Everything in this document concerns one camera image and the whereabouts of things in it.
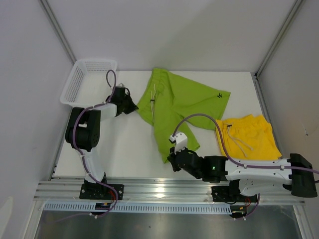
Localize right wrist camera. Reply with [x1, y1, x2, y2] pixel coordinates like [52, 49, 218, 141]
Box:
[169, 132, 188, 154]

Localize left aluminium corner post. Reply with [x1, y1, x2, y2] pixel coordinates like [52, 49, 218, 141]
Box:
[38, 0, 77, 64]

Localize green fabric shorts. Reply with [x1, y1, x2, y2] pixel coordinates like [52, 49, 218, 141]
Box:
[138, 68, 231, 163]

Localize white plastic mesh basket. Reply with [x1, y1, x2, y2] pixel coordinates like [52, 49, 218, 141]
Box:
[60, 59, 117, 108]

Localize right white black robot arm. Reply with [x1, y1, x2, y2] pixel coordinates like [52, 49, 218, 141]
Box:
[167, 148, 318, 201]

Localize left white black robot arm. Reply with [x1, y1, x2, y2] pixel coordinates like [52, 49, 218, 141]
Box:
[65, 86, 138, 199]

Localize yellow fabric shorts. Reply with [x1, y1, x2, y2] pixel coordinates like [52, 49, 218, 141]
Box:
[216, 115, 282, 161]

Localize aluminium mounting rail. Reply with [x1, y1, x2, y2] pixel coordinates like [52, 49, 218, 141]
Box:
[33, 177, 306, 205]

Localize white slotted cable duct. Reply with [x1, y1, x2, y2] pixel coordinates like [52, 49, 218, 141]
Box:
[43, 201, 232, 215]

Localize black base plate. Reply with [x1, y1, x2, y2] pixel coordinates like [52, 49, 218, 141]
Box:
[79, 183, 124, 200]
[211, 186, 258, 205]

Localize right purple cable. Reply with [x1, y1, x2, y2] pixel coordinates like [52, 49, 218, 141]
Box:
[172, 114, 319, 222]

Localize right aluminium corner post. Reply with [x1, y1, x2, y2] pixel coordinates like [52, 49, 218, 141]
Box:
[255, 0, 306, 80]

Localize aluminium corner post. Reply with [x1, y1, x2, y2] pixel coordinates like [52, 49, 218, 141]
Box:
[255, 0, 306, 80]
[38, 0, 77, 64]

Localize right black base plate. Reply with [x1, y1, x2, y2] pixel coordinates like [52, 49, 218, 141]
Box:
[211, 186, 258, 205]

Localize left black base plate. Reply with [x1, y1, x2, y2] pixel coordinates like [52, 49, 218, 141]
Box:
[79, 183, 124, 200]

